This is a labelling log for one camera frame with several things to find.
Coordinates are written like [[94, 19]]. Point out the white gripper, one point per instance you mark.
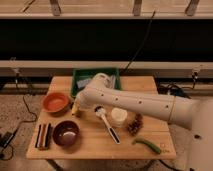
[[80, 101]]

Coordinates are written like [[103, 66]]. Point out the yellow banana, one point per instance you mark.
[[75, 111]]

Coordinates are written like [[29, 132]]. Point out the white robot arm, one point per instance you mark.
[[194, 115]]

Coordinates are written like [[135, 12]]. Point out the white round cup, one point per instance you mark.
[[118, 116]]

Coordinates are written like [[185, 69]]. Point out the green plastic bin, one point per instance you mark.
[[81, 77]]

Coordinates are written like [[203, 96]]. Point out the orange bowl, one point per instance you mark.
[[55, 102]]

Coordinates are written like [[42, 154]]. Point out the wooden table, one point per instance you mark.
[[95, 142]]

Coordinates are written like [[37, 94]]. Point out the dark brown bowl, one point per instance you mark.
[[65, 133]]

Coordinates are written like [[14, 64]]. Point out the brown grape bunch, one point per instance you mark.
[[134, 127]]

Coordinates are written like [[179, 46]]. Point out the green chili pepper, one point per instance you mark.
[[148, 143]]

